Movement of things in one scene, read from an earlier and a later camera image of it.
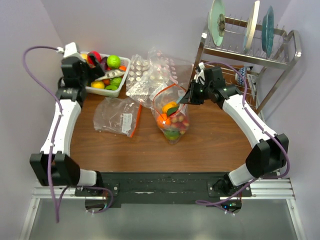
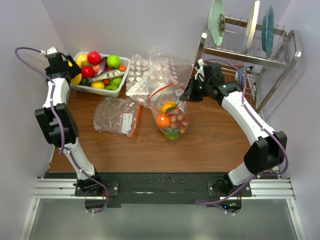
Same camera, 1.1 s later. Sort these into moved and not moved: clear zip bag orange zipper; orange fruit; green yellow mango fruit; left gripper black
Moved: left gripper black
Not moved: clear zip bag orange zipper; orange fruit; green yellow mango fruit
